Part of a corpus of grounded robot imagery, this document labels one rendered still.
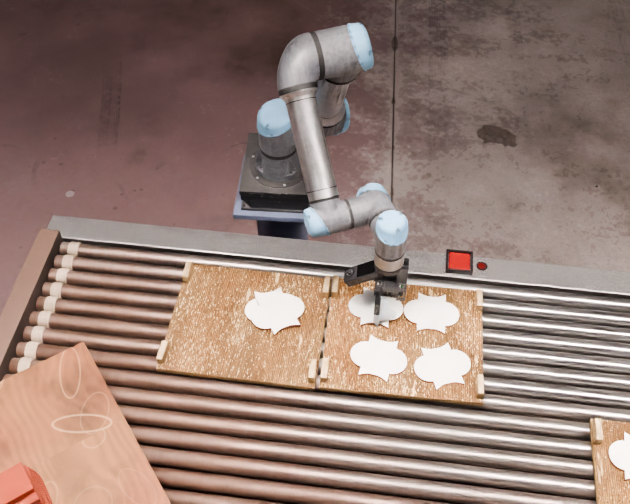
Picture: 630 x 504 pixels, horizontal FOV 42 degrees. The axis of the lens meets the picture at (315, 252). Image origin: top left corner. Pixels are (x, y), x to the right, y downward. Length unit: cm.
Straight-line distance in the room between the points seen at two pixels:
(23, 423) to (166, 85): 271
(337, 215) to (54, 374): 78
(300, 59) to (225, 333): 74
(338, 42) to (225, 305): 76
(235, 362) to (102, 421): 37
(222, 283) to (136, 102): 220
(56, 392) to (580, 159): 284
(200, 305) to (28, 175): 200
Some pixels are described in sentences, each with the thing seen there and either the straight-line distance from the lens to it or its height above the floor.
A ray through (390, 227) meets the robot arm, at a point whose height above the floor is 130.
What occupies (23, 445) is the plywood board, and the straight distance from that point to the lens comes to 199.
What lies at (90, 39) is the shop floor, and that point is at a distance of 483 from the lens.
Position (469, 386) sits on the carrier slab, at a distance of 211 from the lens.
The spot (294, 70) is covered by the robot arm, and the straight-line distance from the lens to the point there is 197.
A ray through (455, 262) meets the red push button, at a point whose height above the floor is 93.
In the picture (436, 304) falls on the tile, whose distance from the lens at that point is 222.
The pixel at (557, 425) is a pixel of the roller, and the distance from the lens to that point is 212.
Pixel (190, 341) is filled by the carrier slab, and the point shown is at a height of 94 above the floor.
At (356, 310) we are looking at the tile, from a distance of 219.
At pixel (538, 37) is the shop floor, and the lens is 483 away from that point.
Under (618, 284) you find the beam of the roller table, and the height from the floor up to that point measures 92.
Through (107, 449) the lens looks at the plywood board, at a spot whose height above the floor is 104.
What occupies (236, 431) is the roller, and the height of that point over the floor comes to 91.
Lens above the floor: 273
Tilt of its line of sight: 50 degrees down
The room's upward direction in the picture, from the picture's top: straight up
